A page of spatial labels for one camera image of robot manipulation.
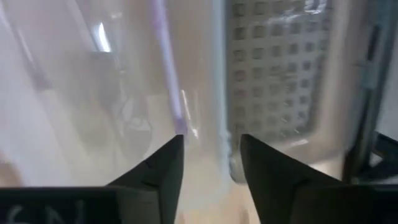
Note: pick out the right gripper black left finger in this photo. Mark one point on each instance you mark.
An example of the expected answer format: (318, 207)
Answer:
(161, 174)

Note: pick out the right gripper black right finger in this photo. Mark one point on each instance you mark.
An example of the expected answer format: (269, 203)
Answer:
(267, 180)

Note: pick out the clear plastic supply box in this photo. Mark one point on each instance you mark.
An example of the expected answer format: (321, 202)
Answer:
(273, 62)

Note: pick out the black aluminium table frame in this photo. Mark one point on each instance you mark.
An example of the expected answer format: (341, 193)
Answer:
(384, 149)

